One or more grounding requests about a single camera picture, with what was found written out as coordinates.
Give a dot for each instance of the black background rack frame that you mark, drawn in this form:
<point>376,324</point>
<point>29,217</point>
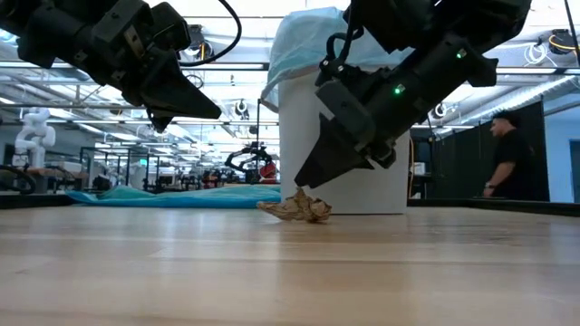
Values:
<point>128,167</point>

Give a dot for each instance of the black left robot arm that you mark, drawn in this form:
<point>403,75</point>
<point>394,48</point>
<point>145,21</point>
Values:
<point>45,31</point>

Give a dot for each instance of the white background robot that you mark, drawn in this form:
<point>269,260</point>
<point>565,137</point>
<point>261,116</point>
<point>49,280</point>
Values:
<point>34,136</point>

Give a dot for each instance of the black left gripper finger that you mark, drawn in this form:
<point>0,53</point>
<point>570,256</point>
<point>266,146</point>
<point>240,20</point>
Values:
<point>176,97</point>
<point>158,122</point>

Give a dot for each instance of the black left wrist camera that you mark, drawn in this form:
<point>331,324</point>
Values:
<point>174,27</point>

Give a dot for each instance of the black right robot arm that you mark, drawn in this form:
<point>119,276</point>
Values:
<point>453,27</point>

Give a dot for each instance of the brown paper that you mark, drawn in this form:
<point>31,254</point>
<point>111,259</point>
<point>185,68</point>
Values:
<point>299,209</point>

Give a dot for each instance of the white trash bin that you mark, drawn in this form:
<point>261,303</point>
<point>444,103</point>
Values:
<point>294,149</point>

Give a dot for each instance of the teal trash bag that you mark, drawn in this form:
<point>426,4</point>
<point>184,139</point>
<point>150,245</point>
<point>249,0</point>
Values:
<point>204,199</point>

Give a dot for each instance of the black partition panels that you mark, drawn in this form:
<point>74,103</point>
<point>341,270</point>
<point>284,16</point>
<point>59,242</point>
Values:
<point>457,163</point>

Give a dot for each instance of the black background robot arms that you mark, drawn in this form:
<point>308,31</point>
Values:
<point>254,163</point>

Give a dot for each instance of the light blue trash bag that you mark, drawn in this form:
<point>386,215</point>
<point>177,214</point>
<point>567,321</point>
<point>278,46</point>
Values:
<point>299,41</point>

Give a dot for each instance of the silver ventilation duct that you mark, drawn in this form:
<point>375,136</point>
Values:
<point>534,93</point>

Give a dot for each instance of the long ceiling strip light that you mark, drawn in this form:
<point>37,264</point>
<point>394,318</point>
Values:
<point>534,70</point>
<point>244,66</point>

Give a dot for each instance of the small white box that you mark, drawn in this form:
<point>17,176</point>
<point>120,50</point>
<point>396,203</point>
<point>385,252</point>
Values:
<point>419,168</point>

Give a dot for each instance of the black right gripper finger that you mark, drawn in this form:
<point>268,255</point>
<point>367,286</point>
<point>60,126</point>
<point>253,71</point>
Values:
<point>384,156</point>
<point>335,156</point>

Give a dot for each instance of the black pole stand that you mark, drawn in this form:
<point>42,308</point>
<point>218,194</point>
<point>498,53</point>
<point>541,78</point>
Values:
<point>258,131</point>

